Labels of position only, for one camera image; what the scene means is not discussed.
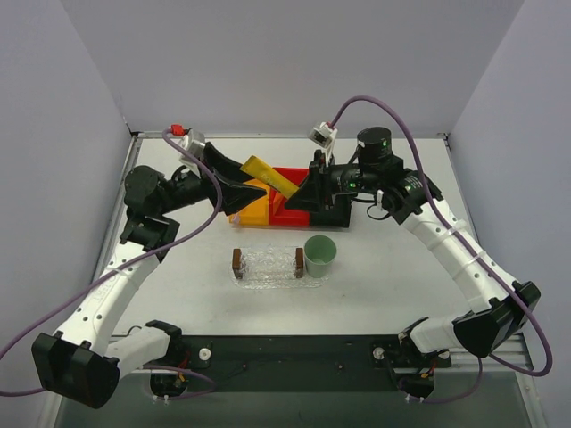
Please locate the yellow toothpaste tube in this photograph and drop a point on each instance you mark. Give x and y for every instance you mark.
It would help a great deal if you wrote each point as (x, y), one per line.
(259, 169)

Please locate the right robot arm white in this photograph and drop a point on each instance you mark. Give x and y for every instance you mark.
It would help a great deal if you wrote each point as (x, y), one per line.
(498, 302)

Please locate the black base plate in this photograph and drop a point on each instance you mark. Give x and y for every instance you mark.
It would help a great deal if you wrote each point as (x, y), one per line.
(303, 363)

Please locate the mint green cup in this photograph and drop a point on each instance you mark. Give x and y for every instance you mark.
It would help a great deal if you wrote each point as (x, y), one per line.
(319, 254)

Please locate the clear textured oval tray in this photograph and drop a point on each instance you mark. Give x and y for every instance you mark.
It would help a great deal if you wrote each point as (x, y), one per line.
(305, 282)

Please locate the clear toothbrush holder brown ends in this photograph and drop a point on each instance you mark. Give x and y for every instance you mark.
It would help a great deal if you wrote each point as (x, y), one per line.
(267, 263)

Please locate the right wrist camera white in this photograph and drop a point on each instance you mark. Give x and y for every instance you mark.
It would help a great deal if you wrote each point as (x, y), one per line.
(324, 135)

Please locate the yellow plastic bin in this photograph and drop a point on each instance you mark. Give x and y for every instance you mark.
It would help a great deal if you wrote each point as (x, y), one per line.
(256, 213)

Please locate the black plastic bin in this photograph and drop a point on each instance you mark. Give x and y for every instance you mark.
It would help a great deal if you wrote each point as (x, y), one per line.
(339, 215)

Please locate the red plastic bin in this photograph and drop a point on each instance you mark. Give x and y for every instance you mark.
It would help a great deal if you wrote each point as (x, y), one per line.
(279, 215)

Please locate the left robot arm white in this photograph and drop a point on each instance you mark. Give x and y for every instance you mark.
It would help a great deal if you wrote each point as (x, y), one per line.
(80, 361)

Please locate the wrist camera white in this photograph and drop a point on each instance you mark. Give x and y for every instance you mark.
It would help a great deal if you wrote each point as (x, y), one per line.
(324, 135)
(194, 143)

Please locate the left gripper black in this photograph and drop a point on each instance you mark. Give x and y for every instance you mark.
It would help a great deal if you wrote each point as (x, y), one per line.
(214, 176)

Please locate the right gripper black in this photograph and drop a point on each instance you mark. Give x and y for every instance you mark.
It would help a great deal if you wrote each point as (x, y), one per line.
(322, 186)

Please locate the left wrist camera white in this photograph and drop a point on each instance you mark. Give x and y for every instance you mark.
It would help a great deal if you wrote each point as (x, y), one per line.
(194, 143)

